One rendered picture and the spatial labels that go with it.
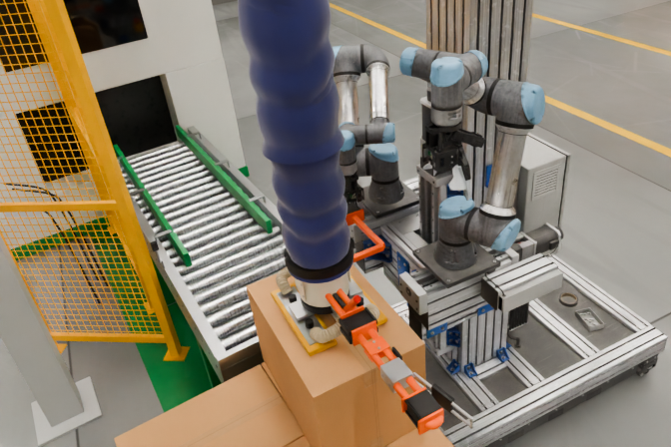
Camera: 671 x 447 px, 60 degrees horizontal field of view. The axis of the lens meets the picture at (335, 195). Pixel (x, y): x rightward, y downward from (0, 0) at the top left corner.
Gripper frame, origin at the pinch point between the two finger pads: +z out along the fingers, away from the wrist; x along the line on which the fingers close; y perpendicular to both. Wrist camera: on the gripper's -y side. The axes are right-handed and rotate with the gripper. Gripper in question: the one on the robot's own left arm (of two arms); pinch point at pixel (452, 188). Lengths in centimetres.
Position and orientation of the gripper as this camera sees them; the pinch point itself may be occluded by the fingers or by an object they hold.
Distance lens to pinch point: 157.2
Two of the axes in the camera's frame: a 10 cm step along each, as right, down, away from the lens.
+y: -9.0, 3.0, -3.2
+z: 1.0, 8.4, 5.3
